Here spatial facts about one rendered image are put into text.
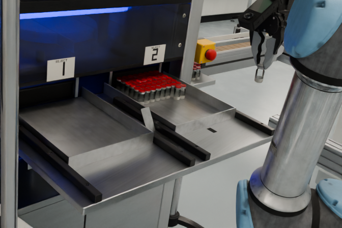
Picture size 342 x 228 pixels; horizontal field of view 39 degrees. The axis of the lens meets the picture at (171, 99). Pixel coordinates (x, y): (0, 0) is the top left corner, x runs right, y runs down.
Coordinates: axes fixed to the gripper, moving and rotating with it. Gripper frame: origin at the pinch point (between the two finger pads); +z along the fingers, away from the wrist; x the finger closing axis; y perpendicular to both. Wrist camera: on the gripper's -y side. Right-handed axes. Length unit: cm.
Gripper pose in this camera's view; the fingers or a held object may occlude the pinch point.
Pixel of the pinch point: (260, 63)
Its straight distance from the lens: 126.5
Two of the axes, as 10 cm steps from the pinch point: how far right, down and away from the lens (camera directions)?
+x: -6.8, -3.8, 6.3
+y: 7.3, -2.5, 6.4
